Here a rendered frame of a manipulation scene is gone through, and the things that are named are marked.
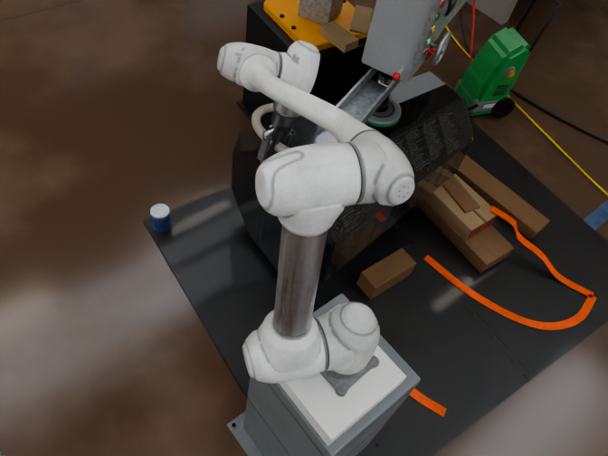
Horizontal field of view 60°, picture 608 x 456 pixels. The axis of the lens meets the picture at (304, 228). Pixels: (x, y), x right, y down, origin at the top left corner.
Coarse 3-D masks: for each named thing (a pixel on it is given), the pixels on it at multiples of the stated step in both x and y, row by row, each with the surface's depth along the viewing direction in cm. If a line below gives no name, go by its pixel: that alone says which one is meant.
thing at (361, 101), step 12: (372, 72) 223; (360, 84) 216; (372, 84) 222; (396, 84) 224; (348, 96) 209; (360, 96) 216; (372, 96) 217; (384, 96) 213; (348, 108) 210; (360, 108) 211; (372, 108) 205; (360, 120) 199
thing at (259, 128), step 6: (258, 108) 183; (264, 108) 185; (270, 108) 188; (252, 114) 179; (258, 114) 178; (252, 120) 174; (258, 120) 173; (252, 126) 173; (258, 126) 170; (258, 132) 169; (282, 144) 164; (276, 150) 165; (282, 150) 163
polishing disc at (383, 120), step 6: (390, 96) 250; (390, 102) 247; (396, 102) 248; (390, 108) 245; (396, 108) 245; (378, 114) 241; (384, 114) 241; (390, 114) 242; (396, 114) 243; (372, 120) 238; (378, 120) 238; (384, 120) 239; (390, 120) 239
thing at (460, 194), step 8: (448, 184) 311; (456, 184) 312; (448, 192) 308; (456, 192) 308; (464, 192) 308; (456, 200) 304; (464, 200) 305; (472, 200) 305; (464, 208) 301; (472, 208) 302
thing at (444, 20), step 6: (450, 0) 203; (456, 0) 229; (462, 0) 244; (444, 6) 213; (450, 6) 210; (456, 6) 237; (444, 12) 219; (450, 12) 229; (456, 12) 244; (444, 18) 226; (450, 18) 238; (438, 24) 220; (444, 24) 233; (438, 30) 226
